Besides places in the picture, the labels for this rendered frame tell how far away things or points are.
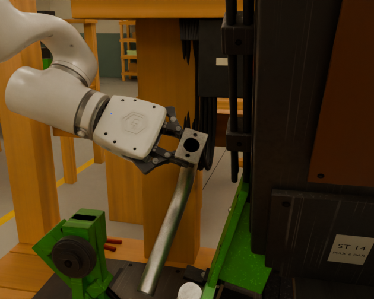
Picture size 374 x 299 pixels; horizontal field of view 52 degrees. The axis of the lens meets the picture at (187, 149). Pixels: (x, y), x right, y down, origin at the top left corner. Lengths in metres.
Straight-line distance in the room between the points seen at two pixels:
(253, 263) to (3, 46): 0.47
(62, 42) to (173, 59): 0.30
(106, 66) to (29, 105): 11.18
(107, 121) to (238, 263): 0.30
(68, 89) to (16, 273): 0.60
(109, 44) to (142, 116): 11.11
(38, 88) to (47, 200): 0.56
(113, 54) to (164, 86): 10.82
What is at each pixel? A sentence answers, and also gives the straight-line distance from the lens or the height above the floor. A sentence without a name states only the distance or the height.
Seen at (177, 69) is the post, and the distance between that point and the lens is 0.89.
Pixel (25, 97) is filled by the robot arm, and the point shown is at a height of 1.38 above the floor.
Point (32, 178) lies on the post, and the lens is 1.13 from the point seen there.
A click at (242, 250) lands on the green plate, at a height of 1.17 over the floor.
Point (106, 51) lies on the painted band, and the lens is 11.80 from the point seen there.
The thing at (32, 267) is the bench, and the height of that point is 0.88.
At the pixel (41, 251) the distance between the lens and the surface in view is 0.75.
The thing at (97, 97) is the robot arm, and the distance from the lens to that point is 0.65.
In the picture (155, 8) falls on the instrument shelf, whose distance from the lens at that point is 0.78.
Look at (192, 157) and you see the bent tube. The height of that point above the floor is 1.29.
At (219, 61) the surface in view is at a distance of 0.77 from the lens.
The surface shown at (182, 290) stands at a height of 1.09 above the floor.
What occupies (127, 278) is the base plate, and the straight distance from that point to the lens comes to 1.00.
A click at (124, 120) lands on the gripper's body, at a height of 1.34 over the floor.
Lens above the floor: 1.49
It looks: 18 degrees down
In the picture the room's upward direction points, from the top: straight up
